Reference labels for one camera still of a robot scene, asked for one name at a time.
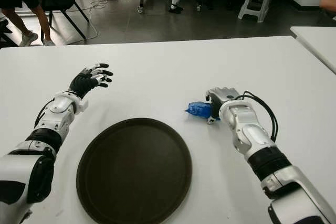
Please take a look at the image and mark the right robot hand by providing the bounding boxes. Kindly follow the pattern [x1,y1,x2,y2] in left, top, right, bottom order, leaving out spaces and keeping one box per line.
[204,87,241,125]

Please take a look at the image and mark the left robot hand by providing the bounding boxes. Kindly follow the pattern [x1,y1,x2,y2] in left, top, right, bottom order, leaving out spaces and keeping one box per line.
[68,63,114,98]

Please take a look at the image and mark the blue Oreo packet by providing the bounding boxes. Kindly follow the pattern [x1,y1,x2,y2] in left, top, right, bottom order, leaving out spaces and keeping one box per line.
[183,100,221,123]

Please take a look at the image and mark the black chair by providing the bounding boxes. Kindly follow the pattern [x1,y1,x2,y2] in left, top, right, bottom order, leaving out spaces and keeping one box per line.
[28,0,90,39]

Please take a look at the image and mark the round dark brown tray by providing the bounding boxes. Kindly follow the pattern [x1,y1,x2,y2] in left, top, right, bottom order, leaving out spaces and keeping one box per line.
[76,118,193,224]

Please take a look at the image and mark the neighbouring white table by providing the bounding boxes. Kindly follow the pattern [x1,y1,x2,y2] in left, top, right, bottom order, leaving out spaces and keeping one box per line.
[290,26,336,74]

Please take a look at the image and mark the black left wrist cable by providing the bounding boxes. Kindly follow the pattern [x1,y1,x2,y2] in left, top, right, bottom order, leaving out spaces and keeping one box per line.
[34,98,56,127]

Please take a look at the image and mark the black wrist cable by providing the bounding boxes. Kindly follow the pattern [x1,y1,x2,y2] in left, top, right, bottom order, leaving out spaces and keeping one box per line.
[34,98,56,127]
[236,90,278,142]

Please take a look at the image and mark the white floor cable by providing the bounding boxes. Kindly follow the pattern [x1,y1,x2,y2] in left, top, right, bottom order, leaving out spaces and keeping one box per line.
[83,0,137,39]

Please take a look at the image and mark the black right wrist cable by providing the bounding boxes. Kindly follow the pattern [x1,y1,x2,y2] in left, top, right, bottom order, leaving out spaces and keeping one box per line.
[236,90,278,142]

